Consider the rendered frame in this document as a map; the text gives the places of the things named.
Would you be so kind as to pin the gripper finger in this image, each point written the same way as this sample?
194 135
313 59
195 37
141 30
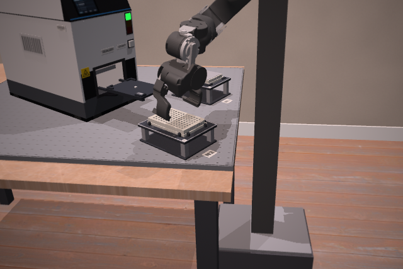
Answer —
163 106
195 98

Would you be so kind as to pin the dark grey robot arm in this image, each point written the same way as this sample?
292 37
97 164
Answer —
195 29

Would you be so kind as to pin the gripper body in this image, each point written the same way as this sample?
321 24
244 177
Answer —
181 78

